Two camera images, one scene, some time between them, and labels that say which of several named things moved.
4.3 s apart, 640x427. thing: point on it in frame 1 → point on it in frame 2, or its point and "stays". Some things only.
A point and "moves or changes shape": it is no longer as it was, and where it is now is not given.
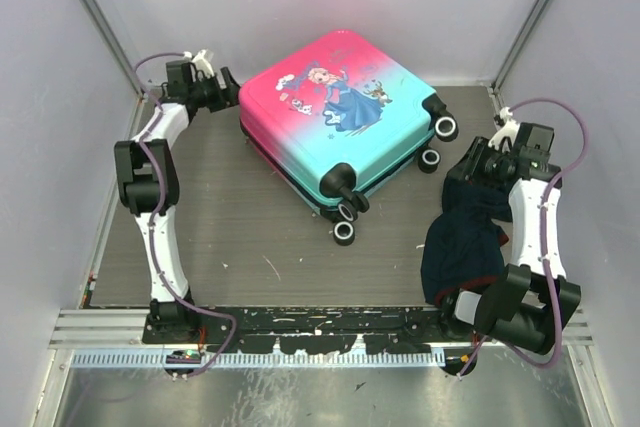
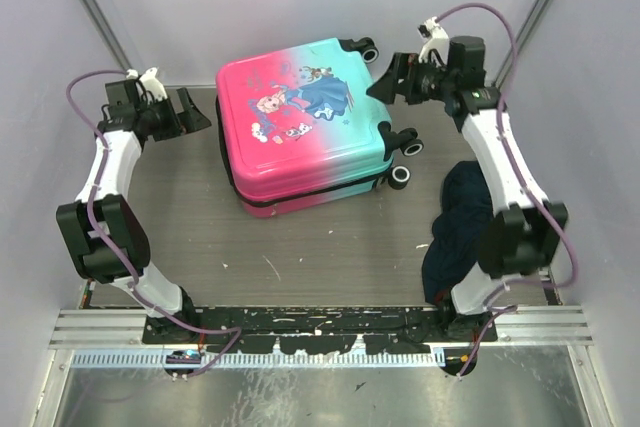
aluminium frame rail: [122, 329] stays
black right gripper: [468, 167] → [403, 66]
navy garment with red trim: [465, 244] stays
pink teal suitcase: [336, 118] moves or changes shape
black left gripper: [230, 96] → [191, 120]
